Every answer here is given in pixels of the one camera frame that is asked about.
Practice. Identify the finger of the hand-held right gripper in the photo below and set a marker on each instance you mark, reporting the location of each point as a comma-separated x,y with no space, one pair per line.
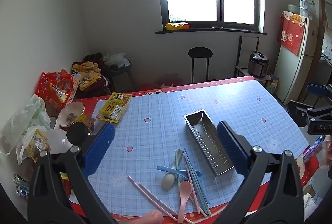
320,90
297,112

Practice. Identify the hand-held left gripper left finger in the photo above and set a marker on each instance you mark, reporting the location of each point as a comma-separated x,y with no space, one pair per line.
99,151

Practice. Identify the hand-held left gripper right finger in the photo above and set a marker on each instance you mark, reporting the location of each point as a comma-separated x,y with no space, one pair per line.
232,147

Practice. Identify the metal utensil tray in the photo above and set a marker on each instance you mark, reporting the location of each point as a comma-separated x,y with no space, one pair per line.
205,133

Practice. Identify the green spoon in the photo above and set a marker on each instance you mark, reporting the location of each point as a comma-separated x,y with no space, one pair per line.
180,155

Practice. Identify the pink spoon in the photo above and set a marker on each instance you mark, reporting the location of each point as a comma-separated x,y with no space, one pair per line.
185,189

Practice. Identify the blue spoon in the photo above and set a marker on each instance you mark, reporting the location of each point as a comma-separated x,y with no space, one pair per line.
166,169

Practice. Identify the white spoon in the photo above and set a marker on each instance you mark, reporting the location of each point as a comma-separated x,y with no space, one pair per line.
168,180

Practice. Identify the person's right hand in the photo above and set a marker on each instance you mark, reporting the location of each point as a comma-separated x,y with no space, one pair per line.
328,151

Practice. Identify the person's left hand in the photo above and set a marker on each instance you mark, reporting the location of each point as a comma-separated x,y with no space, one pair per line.
153,217

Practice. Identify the colorful candy tube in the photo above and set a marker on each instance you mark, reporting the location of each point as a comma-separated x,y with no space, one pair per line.
313,148

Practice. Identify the white refrigerator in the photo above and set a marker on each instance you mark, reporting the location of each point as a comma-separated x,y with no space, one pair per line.
293,71

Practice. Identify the green printed bag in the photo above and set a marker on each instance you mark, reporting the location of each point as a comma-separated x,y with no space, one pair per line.
271,85

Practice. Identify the white mug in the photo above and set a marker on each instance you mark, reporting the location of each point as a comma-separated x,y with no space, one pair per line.
58,141

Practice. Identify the yellow label food tray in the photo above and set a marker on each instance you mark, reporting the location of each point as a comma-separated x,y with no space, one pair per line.
115,108

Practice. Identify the pink rim bowl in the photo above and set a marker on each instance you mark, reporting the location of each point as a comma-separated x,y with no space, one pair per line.
70,115

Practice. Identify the red patterned tablecloth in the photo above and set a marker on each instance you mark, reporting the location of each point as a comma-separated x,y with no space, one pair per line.
88,102

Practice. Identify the blue plaid table mat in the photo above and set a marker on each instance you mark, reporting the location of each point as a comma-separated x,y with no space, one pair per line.
155,135

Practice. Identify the silver rice cooker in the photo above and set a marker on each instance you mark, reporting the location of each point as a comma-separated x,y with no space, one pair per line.
258,64

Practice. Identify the red printed cloth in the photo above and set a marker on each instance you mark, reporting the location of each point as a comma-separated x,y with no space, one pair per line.
290,34

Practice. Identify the clear bag of snacks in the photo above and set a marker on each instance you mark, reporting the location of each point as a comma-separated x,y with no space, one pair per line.
35,144

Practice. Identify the red snack bag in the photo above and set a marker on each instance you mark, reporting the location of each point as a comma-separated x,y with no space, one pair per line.
55,89

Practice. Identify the pile of yellow packets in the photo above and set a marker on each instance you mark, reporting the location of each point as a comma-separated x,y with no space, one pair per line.
87,74

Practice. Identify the black metal rack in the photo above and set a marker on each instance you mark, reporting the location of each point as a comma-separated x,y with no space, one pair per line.
241,58

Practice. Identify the white plastic bag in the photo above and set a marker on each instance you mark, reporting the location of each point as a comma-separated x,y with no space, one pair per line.
23,120

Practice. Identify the clear storage jar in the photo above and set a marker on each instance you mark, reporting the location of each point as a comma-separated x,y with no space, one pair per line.
304,7

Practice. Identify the crumpled clear plastic bag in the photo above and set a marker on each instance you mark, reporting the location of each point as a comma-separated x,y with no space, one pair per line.
116,59

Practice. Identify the black round stool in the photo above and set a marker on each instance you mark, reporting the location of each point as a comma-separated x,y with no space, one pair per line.
200,53

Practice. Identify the small round dish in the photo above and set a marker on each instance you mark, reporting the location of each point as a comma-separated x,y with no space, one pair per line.
217,27

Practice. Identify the yellow snack bag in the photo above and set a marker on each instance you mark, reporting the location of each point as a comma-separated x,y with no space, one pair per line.
177,26

